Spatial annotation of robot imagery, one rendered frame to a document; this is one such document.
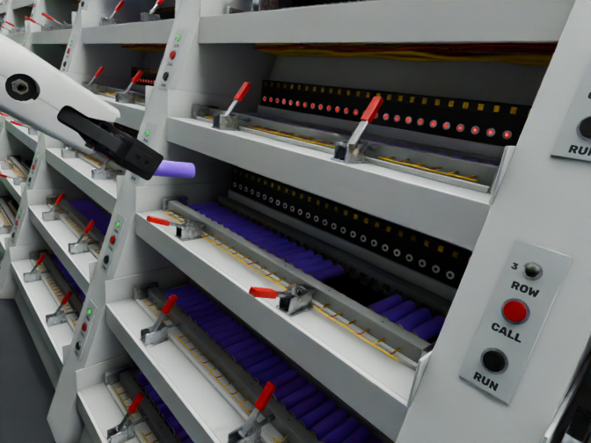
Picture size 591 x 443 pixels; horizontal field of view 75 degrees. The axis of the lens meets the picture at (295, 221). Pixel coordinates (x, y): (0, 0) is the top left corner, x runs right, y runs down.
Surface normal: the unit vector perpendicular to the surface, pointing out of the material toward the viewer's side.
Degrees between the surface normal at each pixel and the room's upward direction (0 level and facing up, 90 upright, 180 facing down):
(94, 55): 90
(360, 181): 108
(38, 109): 101
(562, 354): 90
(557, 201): 90
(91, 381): 90
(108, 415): 18
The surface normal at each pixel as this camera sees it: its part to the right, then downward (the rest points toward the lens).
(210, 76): 0.68, 0.31
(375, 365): 0.13, -0.94
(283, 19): -0.72, 0.12
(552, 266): -0.65, -0.17
